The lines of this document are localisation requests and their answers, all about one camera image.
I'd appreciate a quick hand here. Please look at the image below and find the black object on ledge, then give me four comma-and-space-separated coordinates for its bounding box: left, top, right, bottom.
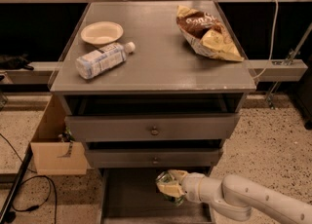
0, 54, 34, 70

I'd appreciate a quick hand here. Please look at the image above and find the cardboard box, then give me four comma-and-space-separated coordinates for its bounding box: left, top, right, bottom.
30, 96, 88, 175

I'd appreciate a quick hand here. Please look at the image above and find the grey drawer cabinet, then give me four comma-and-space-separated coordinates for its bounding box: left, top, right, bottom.
47, 0, 257, 224

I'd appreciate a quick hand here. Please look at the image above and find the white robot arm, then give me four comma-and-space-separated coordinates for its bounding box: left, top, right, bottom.
156, 169, 312, 224

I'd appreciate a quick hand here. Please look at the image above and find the grey middle drawer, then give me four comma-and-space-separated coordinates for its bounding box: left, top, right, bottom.
85, 148, 222, 168

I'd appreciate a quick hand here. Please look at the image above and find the grey open bottom drawer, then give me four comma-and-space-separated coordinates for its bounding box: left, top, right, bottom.
97, 168, 215, 224

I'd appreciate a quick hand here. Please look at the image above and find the grey top drawer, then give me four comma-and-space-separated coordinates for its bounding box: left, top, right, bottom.
65, 114, 240, 142

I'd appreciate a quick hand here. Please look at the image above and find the white paper bowl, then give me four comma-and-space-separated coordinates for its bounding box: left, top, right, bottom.
81, 21, 124, 45

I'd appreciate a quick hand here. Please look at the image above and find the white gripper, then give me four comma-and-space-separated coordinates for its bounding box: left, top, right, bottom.
156, 169, 205, 203

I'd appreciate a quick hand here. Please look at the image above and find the brown yellow chip bag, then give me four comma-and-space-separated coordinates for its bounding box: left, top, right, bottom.
176, 6, 244, 62

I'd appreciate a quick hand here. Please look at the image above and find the crushed green can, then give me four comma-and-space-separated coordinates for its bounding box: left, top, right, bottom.
155, 171, 184, 206

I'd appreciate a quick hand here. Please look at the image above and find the white hanging cable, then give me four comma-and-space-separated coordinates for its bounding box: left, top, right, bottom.
251, 0, 280, 81

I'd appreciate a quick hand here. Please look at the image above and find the clear plastic water bottle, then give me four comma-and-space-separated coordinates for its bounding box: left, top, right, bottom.
75, 42, 136, 80

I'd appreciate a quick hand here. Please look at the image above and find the black floor cable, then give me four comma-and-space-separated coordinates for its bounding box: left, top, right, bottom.
0, 132, 59, 224

